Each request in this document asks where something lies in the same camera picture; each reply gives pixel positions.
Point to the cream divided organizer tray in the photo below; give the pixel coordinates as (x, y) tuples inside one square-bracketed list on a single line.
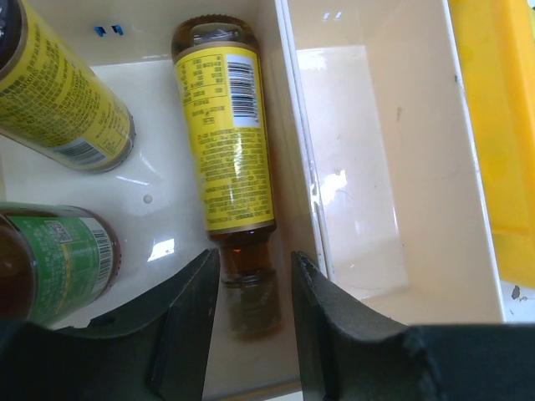
[(372, 157)]

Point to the green-label sauce bottle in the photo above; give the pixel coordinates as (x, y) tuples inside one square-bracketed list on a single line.
[(55, 260)]

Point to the yellow plastic bin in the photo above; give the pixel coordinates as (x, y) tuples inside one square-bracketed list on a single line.
[(495, 44)]

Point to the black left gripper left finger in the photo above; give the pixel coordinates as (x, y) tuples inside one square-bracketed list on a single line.
[(154, 347)]

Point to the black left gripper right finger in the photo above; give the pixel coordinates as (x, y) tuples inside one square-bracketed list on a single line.
[(348, 351)]

